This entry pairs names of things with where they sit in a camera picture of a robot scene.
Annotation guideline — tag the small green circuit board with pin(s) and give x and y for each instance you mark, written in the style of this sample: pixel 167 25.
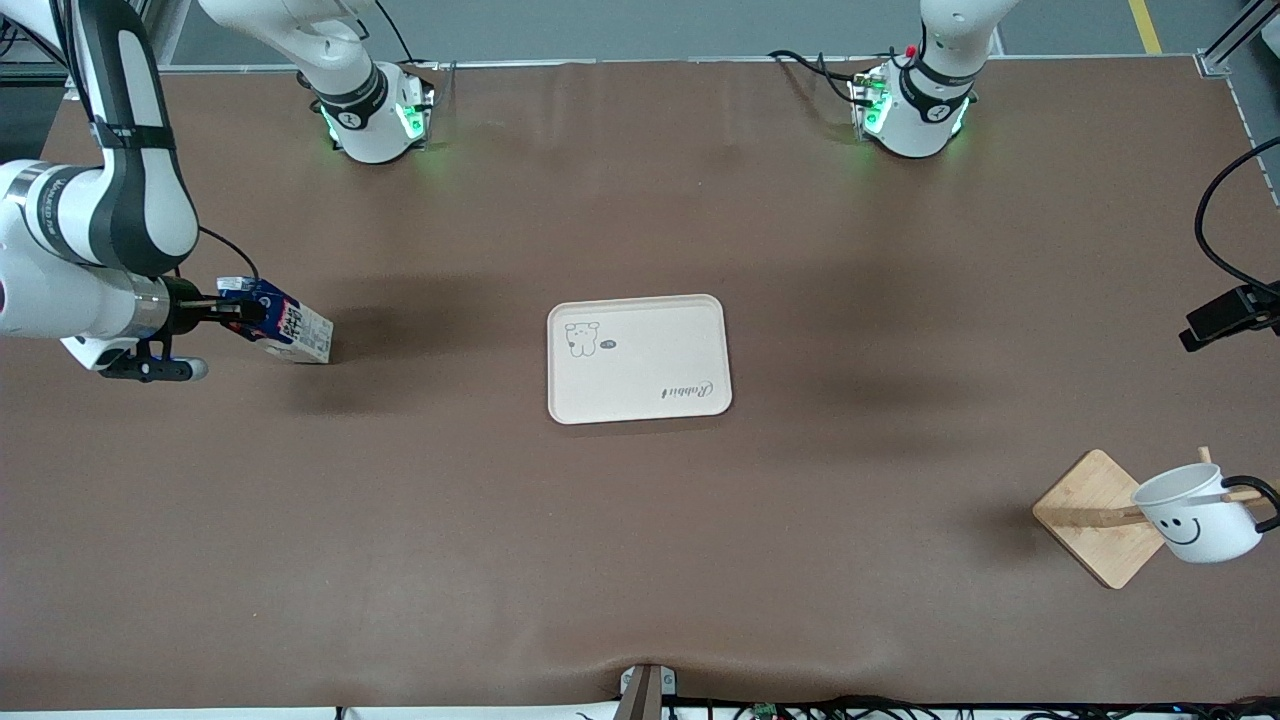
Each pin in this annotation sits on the small green circuit board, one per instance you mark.
pixel 766 711

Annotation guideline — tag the brown table mat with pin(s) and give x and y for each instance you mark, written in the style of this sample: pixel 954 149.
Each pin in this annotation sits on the brown table mat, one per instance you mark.
pixel 400 520

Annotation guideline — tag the metal table edge bracket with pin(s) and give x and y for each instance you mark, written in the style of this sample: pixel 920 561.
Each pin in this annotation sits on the metal table edge bracket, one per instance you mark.
pixel 645 695

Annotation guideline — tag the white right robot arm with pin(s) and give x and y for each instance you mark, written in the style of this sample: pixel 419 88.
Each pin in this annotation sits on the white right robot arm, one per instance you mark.
pixel 130 200

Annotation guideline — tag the blue white milk carton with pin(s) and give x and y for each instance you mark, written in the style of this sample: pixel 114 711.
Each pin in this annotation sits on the blue white milk carton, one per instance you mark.
pixel 300 335

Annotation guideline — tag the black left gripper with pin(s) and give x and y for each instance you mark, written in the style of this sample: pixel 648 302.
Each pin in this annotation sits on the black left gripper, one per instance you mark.
pixel 1219 314

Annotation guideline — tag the wooden cup hanging rack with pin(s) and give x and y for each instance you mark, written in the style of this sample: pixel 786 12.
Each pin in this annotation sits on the wooden cup hanging rack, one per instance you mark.
pixel 1090 520

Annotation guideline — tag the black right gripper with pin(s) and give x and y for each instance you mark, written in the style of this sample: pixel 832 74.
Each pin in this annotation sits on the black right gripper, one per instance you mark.
pixel 184 305

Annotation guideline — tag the cream rabbit print tray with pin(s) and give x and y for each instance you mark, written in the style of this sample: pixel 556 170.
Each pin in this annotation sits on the cream rabbit print tray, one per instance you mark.
pixel 640 360

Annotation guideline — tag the white smiley face cup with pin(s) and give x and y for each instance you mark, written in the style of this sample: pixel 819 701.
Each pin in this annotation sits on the white smiley face cup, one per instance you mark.
pixel 1200 530

